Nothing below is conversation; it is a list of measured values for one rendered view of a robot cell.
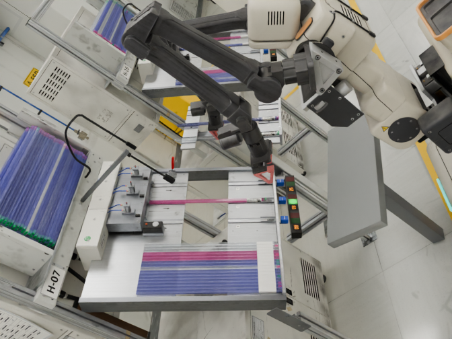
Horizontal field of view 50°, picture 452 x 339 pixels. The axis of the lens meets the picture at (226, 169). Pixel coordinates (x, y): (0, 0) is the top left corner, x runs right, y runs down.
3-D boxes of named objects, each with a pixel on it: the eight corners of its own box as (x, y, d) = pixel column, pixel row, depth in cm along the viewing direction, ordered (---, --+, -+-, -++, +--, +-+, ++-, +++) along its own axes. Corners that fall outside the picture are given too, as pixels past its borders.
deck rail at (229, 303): (285, 305, 168) (286, 294, 164) (286, 310, 166) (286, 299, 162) (83, 307, 170) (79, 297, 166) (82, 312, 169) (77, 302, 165)
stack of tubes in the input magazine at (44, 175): (88, 155, 208) (30, 121, 197) (55, 245, 169) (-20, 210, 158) (74, 171, 214) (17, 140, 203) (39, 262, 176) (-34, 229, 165)
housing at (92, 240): (126, 183, 221) (121, 160, 212) (105, 270, 184) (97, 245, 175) (109, 184, 221) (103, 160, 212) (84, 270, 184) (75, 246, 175)
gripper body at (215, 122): (208, 132, 222) (205, 119, 217) (210, 119, 229) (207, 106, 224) (222, 131, 221) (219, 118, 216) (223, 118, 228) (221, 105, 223)
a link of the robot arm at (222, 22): (147, 40, 169) (148, 18, 173) (159, 63, 181) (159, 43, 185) (274, 16, 162) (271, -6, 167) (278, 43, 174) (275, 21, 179)
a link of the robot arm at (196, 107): (214, 104, 208) (212, 88, 212) (187, 107, 209) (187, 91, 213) (218, 119, 218) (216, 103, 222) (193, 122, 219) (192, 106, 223)
